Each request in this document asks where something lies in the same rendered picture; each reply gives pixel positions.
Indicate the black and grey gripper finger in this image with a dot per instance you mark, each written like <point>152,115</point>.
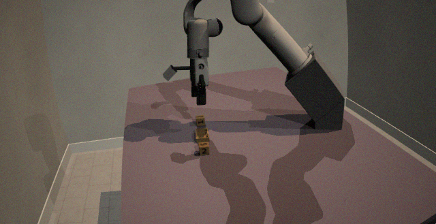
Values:
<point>193,90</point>
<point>201,96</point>

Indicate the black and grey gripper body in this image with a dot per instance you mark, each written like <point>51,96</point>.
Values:
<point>199,66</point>

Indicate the yellow cube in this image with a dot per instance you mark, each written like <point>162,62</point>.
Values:
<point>204,148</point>
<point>200,120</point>

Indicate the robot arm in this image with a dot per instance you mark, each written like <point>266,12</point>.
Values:
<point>246,12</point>

